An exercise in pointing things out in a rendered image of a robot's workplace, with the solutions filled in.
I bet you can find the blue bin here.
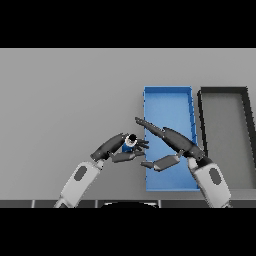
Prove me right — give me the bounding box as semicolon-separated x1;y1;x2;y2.
143;86;200;192

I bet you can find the blue pipe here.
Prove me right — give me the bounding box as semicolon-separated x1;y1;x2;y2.
121;133;139;154

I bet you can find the dark grey bin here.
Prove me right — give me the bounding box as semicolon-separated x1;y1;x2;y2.
196;86;256;191

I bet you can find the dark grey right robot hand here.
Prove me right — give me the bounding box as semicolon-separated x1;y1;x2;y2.
134;116;214;173

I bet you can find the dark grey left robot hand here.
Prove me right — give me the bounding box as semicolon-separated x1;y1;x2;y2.
90;132;150;164

